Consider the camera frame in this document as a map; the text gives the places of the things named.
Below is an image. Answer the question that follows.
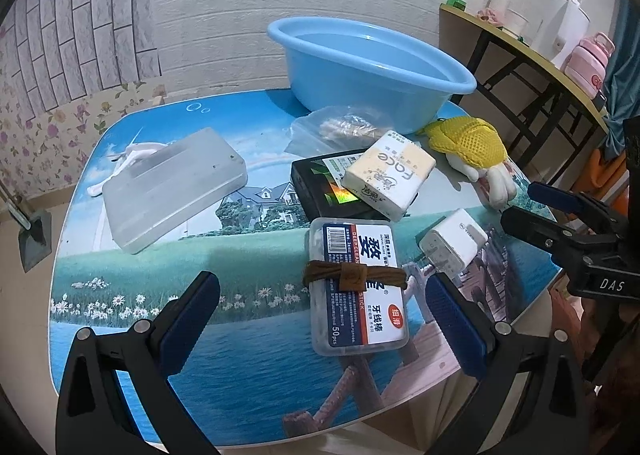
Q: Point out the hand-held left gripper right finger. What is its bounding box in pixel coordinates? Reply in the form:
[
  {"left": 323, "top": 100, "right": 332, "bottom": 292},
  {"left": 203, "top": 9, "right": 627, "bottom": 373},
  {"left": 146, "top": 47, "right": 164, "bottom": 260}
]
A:
[{"left": 424, "top": 272, "right": 586, "bottom": 455}]

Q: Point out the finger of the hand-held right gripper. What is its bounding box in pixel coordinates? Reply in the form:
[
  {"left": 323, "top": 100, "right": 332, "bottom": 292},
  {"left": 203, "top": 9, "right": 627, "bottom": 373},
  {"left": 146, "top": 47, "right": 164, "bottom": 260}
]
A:
[
  {"left": 527, "top": 182, "right": 626, "bottom": 236},
  {"left": 500, "top": 206, "right": 601, "bottom": 261}
]

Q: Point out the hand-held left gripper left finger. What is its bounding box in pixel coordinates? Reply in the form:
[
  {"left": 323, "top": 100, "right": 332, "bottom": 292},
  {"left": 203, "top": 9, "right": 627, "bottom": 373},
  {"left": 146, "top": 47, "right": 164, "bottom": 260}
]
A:
[{"left": 55, "top": 271, "right": 221, "bottom": 455}]

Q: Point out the white charger plug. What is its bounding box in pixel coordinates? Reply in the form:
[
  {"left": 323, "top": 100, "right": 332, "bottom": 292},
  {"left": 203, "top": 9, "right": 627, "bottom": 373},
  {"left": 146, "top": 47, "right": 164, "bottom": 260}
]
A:
[{"left": 419, "top": 207, "right": 488, "bottom": 278}]

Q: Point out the clear floss pick box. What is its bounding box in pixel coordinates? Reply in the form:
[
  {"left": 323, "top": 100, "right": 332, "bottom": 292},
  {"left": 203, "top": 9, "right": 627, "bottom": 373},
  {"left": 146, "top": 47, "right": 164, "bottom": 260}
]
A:
[{"left": 309, "top": 217, "right": 410, "bottom": 358}]

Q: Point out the white plush rabbit yellow outfit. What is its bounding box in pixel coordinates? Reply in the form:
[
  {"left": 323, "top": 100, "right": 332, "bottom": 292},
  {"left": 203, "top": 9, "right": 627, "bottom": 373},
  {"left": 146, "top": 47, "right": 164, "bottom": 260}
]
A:
[{"left": 416, "top": 116, "right": 518, "bottom": 210}]

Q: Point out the brown hair tie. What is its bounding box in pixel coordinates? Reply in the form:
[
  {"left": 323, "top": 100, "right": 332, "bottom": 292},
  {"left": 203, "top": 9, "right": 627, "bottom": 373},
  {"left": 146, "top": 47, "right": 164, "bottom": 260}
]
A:
[{"left": 302, "top": 260, "right": 408, "bottom": 292}]

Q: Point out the translucent plastic box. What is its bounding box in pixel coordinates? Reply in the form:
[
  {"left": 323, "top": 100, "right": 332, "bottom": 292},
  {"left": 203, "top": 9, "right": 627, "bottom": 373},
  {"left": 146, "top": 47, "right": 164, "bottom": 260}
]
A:
[{"left": 101, "top": 129, "right": 248, "bottom": 256}]

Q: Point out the cream tissue pack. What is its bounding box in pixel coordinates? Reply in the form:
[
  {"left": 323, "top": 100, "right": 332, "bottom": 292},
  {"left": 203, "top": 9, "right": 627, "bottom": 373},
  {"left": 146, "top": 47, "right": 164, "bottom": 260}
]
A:
[{"left": 341, "top": 131, "right": 437, "bottom": 222}]

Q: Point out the black box with holographic label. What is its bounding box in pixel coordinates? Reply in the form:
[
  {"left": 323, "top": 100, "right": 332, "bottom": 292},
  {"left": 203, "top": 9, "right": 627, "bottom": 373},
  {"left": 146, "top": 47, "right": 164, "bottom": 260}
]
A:
[{"left": 291, "top": 150, "right": 416, "bottom": 222}]

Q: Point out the blue plastic basin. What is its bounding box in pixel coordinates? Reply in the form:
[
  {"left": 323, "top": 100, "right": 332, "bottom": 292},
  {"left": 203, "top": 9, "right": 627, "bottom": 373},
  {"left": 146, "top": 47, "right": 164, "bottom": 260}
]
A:
[{"left": 266, "top": 17, "right": 477, "bottom": 130}]

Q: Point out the clear zip bag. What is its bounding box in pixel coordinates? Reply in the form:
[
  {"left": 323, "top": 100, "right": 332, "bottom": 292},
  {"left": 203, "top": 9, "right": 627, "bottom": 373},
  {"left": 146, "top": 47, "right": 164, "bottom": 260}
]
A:
[{"left": 284, "top": 105, "right": 396, "bottom": 158}]

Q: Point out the orange cloth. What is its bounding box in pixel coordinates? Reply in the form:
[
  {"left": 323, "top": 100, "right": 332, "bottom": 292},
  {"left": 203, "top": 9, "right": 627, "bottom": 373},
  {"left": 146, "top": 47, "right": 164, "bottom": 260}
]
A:
[{"left": 575, "top": 147, "right": 628, "bottom": 200}]

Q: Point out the pink water bottle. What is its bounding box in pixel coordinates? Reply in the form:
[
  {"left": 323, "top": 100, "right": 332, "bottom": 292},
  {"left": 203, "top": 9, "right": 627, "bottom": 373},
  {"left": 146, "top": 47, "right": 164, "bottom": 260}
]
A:
[{"left": 562, "top": 32, "right": 616, "bottom": 98}]

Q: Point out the yellow side table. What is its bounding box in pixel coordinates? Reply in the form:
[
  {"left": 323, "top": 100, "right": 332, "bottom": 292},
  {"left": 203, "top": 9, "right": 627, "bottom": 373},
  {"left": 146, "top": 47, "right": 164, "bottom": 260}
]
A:
[{"left": 439, "top": 2, "right": 611, "bottom": 186}]

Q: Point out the teal curtain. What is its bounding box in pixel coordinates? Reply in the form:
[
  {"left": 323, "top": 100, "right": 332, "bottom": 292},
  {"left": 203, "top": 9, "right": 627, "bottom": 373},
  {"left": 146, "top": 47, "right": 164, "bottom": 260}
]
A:
[{"left": 600, "top": 0, "right": 640, "bottom": 136}]

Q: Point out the white electric kettle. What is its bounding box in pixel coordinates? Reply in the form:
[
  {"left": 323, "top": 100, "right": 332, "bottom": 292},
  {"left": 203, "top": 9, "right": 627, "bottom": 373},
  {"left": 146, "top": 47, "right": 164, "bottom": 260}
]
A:
[{"left": 530, "top": 0, "right": 591, "bottom": 70}]

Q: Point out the pink scrunchie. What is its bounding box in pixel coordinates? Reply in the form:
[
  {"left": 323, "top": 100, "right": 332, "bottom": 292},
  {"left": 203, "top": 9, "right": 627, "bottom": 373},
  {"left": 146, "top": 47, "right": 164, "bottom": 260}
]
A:
[{"left": 476, "top": 7, "right": 506, "bottom": 27}]

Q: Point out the grey dustpan with handle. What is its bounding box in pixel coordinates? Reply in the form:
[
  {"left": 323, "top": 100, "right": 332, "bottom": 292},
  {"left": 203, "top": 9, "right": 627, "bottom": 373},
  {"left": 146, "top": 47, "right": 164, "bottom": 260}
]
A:
[{"left": 0, "top": 180, "right": 53, "bottom": 273}]

